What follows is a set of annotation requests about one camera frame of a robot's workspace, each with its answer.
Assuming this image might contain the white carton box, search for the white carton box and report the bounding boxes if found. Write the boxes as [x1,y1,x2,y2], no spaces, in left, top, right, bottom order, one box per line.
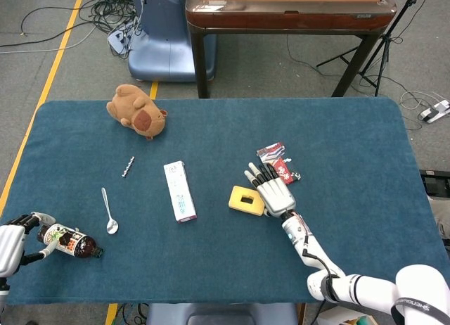
[316,305,375,325]

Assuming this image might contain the white toothpaste box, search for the white toothpaste box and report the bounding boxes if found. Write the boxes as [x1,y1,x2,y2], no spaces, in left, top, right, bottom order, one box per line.
[162,160,198,224]

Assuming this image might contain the dark drink bottle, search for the dark drink bottle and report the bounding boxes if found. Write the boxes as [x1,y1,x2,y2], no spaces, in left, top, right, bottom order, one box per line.
[37,223,105,259]

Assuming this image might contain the yellow tape roll block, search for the yellow tape roll block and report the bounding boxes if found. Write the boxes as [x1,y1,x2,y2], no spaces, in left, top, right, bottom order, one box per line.
[228,185,265,217]

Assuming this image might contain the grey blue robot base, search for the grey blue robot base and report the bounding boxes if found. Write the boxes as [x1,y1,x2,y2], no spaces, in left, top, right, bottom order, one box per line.
[146,302,300,325]

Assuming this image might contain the brown mahjong table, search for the brown mahjong table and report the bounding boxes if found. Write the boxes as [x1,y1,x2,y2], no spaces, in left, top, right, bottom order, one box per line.
[184,0,398,99]

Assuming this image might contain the blue background robot body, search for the blue background robot body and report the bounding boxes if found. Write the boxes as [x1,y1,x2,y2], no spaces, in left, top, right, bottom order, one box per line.
[127,0,218,83]

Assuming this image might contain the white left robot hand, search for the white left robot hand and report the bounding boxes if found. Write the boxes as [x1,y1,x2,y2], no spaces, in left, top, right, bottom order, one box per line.
[0,212,58,279]

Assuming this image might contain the brown capybara plush toy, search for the brown capybara plush toy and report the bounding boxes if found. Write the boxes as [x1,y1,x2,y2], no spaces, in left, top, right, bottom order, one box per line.
[105,84,169,142]

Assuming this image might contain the black red card box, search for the black red card box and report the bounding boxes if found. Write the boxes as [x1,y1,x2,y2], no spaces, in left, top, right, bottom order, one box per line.
[256,141,302,186]

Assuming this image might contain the blue felt table cover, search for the blue felt table cover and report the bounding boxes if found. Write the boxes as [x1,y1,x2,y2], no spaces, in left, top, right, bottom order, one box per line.
[0,98,450,307]

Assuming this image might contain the black equipment box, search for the black equipment box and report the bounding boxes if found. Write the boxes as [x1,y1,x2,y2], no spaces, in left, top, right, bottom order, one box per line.
[418,168,450,196]

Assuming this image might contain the metal spoon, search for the metal spoon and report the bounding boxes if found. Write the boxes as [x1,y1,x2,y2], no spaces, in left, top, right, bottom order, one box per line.
[101,186,120,236]

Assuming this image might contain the black tripod stand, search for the black tripod stand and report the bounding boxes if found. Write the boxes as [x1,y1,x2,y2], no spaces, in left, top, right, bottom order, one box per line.
[316,0,423,97]

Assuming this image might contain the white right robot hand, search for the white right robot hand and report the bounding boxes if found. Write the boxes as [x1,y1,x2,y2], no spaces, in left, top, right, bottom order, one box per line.
[244,162,297,219]

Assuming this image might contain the white power strip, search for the white power strip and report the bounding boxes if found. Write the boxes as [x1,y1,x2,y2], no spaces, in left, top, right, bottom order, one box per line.
[107,29,133,53]

